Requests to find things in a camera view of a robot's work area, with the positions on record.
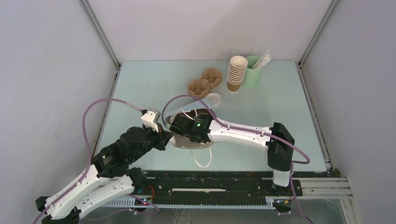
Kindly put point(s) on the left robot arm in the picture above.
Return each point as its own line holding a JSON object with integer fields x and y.
{"x": 108, "y": 177}

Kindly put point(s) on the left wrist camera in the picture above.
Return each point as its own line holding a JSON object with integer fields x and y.
{"x": 150, "y": 119}

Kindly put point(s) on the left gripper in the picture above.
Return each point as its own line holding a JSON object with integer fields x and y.
{"x": 164, "y": 137}

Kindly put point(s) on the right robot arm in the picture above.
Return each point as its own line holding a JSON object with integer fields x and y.
{"x": 275, "y": 141}

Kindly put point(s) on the white paper bag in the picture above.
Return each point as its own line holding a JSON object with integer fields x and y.
{"x": 191, "y": 111}

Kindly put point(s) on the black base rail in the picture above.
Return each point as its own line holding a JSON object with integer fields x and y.
{"x": 240, "y": 190}

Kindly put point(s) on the green holder cup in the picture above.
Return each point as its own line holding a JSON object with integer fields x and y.
{"x": 252, "y": 76}

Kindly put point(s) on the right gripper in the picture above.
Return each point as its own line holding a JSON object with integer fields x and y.
{"x": 194, "y": 119}

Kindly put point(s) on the stack of paper cups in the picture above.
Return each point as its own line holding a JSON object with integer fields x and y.
{"x": 236, "y": 72}

